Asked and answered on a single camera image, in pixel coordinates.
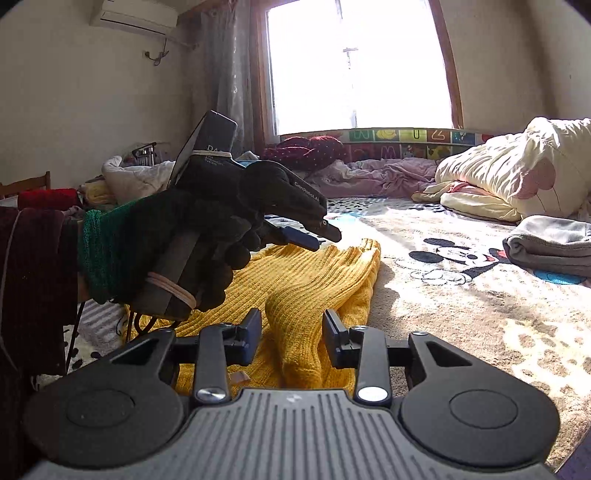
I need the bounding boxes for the window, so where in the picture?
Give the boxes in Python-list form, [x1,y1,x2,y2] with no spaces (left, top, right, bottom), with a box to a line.
[252,0,465,139]

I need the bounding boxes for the cream duvet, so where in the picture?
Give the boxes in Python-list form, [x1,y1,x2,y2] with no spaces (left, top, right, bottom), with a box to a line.
[411,117,591,224]

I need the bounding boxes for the white air conditioner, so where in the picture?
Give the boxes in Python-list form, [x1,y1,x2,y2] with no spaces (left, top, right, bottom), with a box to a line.
[90,0,178,35]

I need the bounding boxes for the metal rack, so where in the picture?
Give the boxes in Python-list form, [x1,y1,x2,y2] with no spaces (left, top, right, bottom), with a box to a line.
[131,142,160,167]

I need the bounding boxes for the cartoon mouse printed blanket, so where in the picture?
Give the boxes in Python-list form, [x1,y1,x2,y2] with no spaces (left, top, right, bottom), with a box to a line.
[37,196,591,467]

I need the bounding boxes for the red cloth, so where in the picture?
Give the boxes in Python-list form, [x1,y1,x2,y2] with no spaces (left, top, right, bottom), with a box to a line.
[17,187,84,210]

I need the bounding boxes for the person's left hand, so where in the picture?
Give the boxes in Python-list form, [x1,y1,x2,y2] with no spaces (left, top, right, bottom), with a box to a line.
[108,182,278,312]

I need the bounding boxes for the sheer grey curtain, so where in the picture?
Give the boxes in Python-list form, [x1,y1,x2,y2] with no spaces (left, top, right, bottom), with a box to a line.
[198,0,269,158]

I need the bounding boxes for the folded grey pants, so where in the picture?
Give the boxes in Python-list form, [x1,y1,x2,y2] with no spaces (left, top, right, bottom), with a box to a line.
[502,215,591,278]

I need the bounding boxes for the black cable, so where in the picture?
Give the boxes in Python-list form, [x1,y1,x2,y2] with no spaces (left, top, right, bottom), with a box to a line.
[124,308,183,340]

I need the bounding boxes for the person's left forearm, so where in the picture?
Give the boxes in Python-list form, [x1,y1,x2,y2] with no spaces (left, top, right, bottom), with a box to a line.
[0,198,139,384]

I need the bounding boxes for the wooden chair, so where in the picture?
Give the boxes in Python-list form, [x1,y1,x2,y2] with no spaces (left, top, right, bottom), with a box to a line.
[0,171,51,199]

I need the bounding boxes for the red polka dot cushion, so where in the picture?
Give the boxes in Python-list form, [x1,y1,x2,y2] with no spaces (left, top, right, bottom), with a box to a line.
[263,135,347,174]

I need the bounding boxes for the yellow knit sweater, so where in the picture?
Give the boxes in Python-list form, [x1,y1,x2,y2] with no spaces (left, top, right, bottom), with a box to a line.
[117,237,382,398]

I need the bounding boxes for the white padded quilt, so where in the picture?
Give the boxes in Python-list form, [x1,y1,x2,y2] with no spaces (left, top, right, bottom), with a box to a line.
[102,154,178,201]

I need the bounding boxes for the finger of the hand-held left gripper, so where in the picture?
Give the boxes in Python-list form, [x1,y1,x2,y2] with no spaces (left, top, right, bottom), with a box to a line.
[263,220,320,252]
[295,216,343,243]

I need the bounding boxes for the lilac pink blanket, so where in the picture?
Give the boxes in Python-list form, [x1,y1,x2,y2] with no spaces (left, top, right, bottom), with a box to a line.
[305,157,444,199]

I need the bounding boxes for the pale yellow cloth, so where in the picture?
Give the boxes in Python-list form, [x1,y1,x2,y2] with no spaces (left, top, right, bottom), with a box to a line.
[81,178,121,208]

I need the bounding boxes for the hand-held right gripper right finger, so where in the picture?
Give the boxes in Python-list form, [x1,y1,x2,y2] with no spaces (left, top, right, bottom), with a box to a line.
[322,309,476,408]

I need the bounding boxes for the colourful alphabet foam panel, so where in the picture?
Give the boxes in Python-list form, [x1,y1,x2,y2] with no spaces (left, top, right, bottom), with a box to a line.
[279,127,495,162]

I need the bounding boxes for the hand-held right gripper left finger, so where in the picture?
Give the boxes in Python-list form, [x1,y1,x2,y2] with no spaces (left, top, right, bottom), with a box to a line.
[106,308,263,408]

